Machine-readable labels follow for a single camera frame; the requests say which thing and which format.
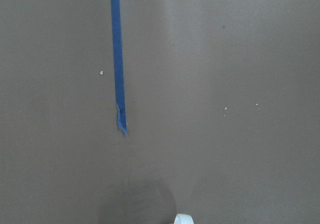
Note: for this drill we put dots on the brown paper table cover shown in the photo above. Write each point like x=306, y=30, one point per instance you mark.
x=222, y=111

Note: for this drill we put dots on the white plastic cup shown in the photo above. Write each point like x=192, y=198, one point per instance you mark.
x=183, y=219

